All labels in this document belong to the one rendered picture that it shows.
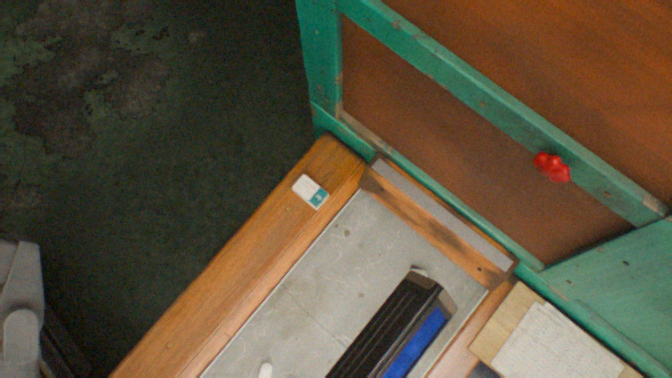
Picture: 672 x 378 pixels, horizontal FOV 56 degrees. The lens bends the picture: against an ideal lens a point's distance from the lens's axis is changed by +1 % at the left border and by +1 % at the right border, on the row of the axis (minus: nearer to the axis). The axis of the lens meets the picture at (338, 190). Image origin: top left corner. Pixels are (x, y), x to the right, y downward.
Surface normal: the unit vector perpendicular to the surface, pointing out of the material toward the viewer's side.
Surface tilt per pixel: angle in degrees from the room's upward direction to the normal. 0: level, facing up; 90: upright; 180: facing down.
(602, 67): 90
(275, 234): 0
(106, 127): 0
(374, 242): 0
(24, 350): 42
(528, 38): 90
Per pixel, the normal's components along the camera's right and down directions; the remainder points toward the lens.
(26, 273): 0.59, 0.11
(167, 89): -0.01, -0.25
